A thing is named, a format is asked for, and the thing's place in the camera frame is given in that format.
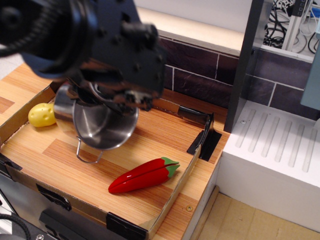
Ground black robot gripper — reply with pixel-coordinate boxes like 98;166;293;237
67;0;166;116

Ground stainless steel pot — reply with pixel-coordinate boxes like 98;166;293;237
53;83;139;164

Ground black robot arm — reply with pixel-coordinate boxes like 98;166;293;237
0;0;166;115

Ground cardboard fence with black tape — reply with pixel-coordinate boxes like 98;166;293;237
0;74;223;240

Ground yellow toy potato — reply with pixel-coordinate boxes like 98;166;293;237
28;103;56;128

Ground red toy chili pepper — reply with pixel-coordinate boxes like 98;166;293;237
108;157;180;194

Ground light wooden shelf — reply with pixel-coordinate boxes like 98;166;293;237
137;7;244;57

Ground dark grey vertical panel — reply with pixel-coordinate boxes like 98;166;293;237
224;0;266;133

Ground white sink drainboard unit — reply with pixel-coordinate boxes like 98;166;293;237
216;101;320;232

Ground tangled black cables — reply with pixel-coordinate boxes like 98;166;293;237
263;0;320;53

